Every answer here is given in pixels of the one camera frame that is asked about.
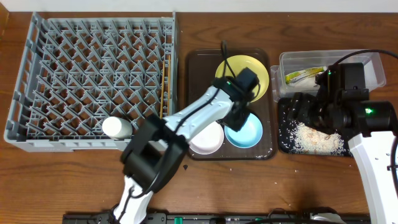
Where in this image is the pile of white rice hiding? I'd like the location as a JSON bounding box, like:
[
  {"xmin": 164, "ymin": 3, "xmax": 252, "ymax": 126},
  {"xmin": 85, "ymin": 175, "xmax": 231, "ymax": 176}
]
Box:
[{"xmin": 279, "ymin": 121, "xmax": 346, "ymax": 156}]

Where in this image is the green orange snack wrapper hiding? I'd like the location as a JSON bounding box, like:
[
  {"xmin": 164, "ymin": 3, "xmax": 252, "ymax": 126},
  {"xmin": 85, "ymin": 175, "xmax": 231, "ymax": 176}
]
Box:
[{"xmin": 285, "ymin": 66, "xmax": 327, "ymax": 84}]

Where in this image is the light blue bowl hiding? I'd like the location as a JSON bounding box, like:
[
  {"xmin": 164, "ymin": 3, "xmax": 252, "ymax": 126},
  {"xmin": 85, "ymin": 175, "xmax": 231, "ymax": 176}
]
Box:
[{"xmin": 224, "ymin": 113, "xmax": 263, "ymax": 149}]

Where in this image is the wooden chopstick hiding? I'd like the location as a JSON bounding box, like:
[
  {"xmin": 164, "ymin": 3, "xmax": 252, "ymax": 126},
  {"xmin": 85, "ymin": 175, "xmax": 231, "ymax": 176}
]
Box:
[
  {"xmin": 159, "ymin": 60, "xmax": 165, "ymax": 119},
  {"xmin": 167, "ymin": 54, "xmax": 171, "ymax": 116}
]

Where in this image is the white cup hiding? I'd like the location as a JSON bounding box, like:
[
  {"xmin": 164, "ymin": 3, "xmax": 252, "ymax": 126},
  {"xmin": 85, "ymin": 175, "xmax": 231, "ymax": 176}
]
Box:
[{"xmin": 102, "ymin": 116, "xmax": 132, "ymax": 139}]

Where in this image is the white napkin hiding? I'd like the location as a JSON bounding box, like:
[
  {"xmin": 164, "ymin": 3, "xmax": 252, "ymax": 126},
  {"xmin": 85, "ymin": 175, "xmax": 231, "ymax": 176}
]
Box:
[{"xmin": 287, "ymin": 77, "xmax": 319, "ymax": 91}]

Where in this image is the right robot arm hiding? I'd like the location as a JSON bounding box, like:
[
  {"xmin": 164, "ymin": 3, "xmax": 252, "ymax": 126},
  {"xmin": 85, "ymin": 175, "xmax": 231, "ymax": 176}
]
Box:
[{"xmin": 286, "ymin": 63, "xmax": 397, "ymax": 223}]

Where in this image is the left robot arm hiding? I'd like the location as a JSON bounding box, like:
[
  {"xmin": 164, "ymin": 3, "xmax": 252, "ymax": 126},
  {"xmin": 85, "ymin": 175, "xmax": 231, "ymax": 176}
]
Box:
[{"xmin": 110, "ymin": 68, "xmax": 259, "ymax": 223}]

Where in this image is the yellow round plate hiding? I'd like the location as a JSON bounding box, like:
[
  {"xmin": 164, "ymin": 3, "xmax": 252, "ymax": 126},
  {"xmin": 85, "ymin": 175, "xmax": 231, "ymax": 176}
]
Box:
[{"xmin": 210, "ymin": 55, "xmax": 269, "ymax": 104}]

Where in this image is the black rectangular tray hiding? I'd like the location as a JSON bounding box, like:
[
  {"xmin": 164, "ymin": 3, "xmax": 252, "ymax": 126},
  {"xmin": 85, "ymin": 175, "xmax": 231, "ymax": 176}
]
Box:
[{"xmin": 277, "ymin": 97, "xmax": 355, "ymax": 157}]

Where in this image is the clear plastic bin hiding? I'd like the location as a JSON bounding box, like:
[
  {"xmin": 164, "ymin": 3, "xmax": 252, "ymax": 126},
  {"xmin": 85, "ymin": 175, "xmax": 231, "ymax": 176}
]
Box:
[{"xmin": 270, "ymin": 49, "xmax": 386, "ymax": 102}]

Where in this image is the dark brown serving tray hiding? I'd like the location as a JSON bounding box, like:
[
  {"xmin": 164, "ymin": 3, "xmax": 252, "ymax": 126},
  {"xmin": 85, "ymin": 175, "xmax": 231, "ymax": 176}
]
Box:
[{"xmin": 185, "ymin": 49, "xmax": 277, "ymax": 161}]

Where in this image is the pink white bowl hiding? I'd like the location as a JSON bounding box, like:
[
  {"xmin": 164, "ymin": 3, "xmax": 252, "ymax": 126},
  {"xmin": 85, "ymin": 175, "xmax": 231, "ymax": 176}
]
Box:
[{"xmin": 190, "ymin": 122, "xmax": 224, "ymax": 155}]

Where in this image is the grey plastic dish rack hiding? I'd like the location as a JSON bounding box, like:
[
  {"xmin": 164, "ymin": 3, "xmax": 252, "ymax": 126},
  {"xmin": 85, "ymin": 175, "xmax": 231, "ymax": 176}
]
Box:
[{"xmin": 4, "ymin": 13, "xmax": 179, "ymax": 152}]

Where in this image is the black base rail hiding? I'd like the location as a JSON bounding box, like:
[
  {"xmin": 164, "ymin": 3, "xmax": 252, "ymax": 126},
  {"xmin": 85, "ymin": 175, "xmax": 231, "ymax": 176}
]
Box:
[{"xmin": 62, "ymin": 212, "xmax": 371, "ymax": 224}]

